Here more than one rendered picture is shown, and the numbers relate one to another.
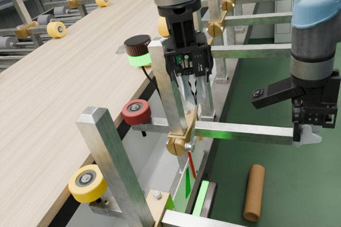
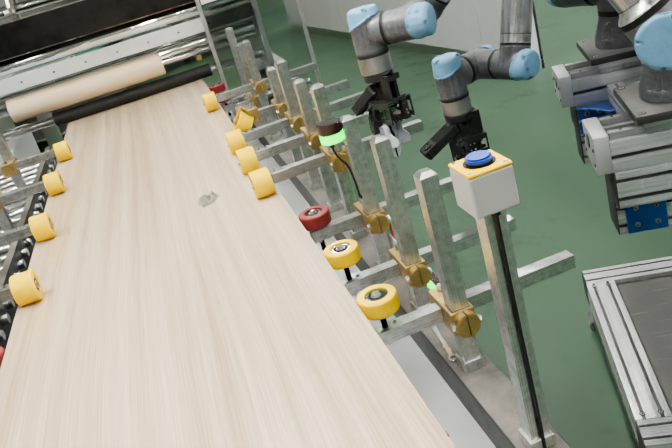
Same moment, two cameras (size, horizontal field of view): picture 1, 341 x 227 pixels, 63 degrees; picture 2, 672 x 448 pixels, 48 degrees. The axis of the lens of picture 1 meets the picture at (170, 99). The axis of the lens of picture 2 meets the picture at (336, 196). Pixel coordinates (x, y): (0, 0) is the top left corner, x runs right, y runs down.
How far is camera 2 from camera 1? 1.40 m
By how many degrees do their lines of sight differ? 36
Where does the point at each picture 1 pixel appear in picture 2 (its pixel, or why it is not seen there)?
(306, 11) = (445, 66)
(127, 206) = (405, 222)
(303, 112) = (466, 144)
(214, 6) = (311, 115)
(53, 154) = (277, 263)
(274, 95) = (441, 139)
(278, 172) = not seen: hidden behind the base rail
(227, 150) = not seen: hidden behind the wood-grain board
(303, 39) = (449, 85)
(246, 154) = not seen: hidden behind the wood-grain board
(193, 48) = (402, 97)
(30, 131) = (214, 274)
